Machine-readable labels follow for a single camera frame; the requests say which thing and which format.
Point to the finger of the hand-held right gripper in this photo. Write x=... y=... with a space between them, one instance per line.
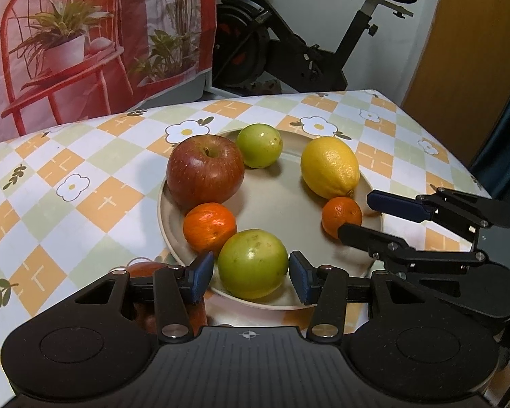
x=395 y=205
x=365 y=238

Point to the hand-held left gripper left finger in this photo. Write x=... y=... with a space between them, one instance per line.
x=202 y=274

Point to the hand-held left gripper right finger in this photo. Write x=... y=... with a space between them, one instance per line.
x=301 y=280

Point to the small orange tangerine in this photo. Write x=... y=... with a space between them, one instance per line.
x=338 y=214

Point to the large orange tangerine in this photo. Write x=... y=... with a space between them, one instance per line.
x=209 y=227

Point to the large green jujube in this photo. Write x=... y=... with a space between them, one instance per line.
x=253 y=263

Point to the small red apple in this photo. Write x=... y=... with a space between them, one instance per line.
x=142 y=268

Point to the yellow lemon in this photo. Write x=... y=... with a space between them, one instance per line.
x=329 y=165

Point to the cream round plate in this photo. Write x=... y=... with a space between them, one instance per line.
x=276 y=204

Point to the large red apple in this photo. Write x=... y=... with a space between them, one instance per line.
x=204 y=174

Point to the small green jujube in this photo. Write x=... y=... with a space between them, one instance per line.
x=260 y=146

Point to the checkered floral tablecloth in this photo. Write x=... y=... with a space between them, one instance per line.
x=89 y=204

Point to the orange wooden door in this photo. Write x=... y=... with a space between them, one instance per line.
x=471 y=51

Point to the grey board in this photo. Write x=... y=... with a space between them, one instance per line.
x=182 y=89

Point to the black exercise bike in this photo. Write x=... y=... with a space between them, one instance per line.
x=280 y=51

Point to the printed wall tapestry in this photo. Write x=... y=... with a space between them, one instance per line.
x=89 y=51

